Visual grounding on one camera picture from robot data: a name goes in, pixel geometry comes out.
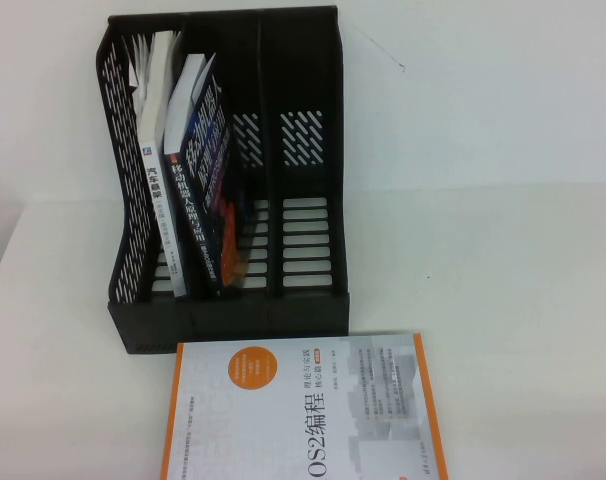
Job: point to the orange edged ROS2 book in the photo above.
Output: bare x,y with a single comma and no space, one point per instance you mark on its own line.
308,415

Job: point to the black plastic book stand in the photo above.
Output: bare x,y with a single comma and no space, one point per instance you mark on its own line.
308,320

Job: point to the white spine paperback book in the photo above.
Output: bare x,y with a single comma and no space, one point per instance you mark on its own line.
155,165

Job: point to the dark blue robot book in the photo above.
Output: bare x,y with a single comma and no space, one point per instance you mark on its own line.
203,150

